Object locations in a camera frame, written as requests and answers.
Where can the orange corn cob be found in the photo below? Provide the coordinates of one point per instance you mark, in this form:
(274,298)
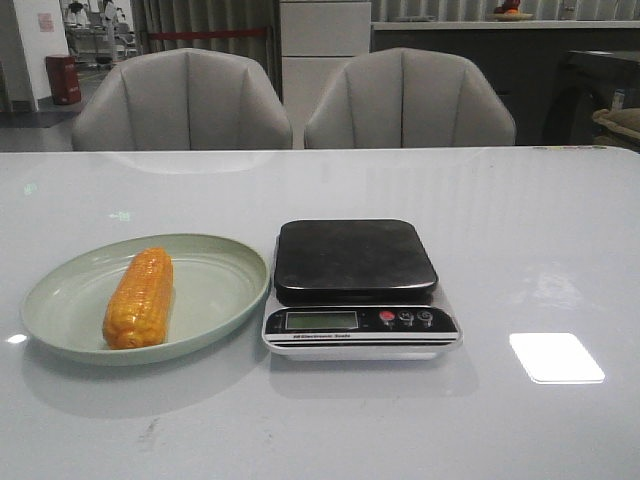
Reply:
(137,312)

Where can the black silver kitchen scale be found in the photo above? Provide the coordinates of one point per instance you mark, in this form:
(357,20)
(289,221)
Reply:
(356,289)

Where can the right grey upholstered chair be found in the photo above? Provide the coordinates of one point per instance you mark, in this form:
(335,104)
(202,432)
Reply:
(409,98)

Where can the grey upholstered chair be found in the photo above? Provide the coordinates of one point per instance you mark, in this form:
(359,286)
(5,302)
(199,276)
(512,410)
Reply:
(180,100)
(409,98)

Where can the light green plate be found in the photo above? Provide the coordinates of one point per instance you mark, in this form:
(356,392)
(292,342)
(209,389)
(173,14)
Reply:
(218,284)

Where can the left grey upholstered chair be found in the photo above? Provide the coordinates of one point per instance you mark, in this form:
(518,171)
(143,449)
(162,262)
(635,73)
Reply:
(180,100)

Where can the white drawer cabinet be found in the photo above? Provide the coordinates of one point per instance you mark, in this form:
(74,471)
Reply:
(317,37)

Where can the red barrier tape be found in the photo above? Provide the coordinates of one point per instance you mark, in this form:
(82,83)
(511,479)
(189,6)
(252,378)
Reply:
(206,35)

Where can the dark counter with white top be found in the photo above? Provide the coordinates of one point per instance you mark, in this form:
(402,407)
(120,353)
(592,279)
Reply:
(518,58)

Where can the fruit bowl on counter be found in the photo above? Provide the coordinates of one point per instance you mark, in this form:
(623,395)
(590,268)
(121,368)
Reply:
(509,11)

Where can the red bin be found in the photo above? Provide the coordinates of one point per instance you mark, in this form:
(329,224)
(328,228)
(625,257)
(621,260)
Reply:
(63,79)

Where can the dark side table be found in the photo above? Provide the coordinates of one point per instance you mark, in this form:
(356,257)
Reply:
(585,82)

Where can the beige cushion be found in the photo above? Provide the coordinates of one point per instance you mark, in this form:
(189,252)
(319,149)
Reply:
(618,128)

